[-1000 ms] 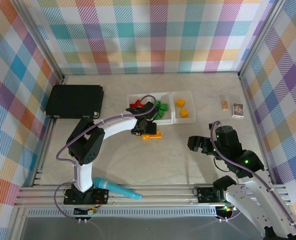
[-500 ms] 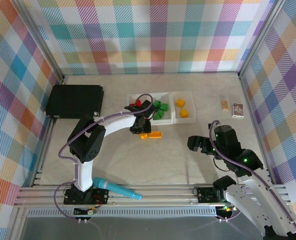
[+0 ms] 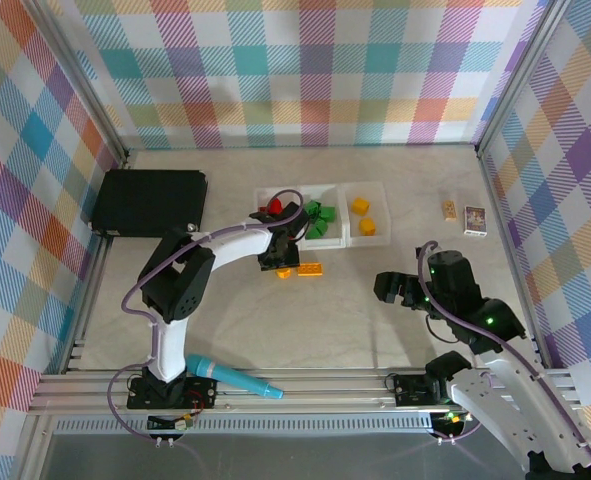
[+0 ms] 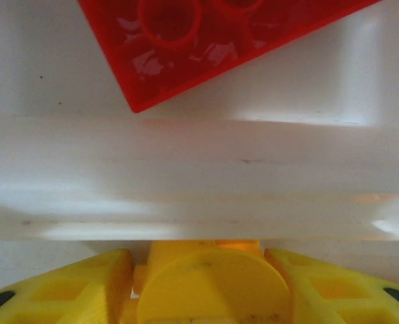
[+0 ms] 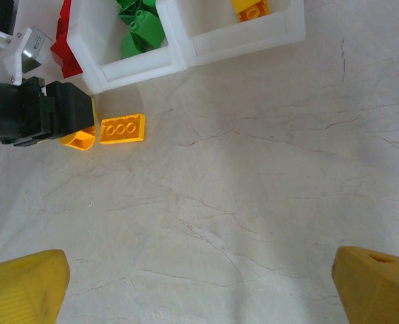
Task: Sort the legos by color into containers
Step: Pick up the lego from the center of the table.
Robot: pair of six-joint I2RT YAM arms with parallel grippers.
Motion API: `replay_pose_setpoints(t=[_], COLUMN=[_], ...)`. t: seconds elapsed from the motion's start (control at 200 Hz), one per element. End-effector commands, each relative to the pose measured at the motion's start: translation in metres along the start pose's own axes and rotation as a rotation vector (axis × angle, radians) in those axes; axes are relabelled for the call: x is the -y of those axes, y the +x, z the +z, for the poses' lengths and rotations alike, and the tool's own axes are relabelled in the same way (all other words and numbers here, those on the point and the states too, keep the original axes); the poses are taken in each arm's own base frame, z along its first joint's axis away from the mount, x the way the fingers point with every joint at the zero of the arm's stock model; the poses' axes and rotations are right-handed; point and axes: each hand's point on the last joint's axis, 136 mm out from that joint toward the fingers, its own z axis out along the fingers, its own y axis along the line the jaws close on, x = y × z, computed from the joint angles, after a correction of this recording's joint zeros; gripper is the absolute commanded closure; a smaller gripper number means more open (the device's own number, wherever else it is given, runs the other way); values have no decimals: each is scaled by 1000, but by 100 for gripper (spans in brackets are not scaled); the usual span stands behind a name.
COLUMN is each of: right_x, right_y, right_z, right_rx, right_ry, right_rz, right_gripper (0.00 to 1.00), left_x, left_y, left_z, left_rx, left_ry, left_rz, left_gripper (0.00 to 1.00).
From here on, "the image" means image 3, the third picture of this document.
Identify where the small purple card box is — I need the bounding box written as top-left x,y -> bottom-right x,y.
462,204 -> 489,239

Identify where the clear three-compartment container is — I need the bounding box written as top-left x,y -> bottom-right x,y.
253,180 -> 392,250

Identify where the teal marker pen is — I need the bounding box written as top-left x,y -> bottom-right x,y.
183,353 -> 285,400

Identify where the small black connector module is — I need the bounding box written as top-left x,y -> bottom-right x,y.
437,409 -> 471,431
147,412 -> 199,432

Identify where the black hard case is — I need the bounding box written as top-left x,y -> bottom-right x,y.
89,168 -> 209,239

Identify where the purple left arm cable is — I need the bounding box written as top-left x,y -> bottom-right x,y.
107,188 -> 307,444

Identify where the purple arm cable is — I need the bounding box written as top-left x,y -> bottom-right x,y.
107,188 -> 307,444
417,240 -> 591,480

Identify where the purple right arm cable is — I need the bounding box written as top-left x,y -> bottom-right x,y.
417,240 -> 591,480

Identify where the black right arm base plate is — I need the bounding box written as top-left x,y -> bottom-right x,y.
393,373 -> 449,407

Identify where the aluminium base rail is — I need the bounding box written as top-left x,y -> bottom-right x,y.
29,367 -> 584,416

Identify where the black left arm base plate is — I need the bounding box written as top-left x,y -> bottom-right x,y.
127,375 -> 219,410

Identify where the slotted grey cable duct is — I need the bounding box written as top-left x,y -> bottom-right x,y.
54,415 -> 436,435

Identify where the aluminium side rail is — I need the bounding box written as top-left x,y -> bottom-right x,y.
62,234 -> 114,374

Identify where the aluminium corner post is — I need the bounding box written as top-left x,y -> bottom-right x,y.
24,0 -> 131,166
476,0 -> 574,159

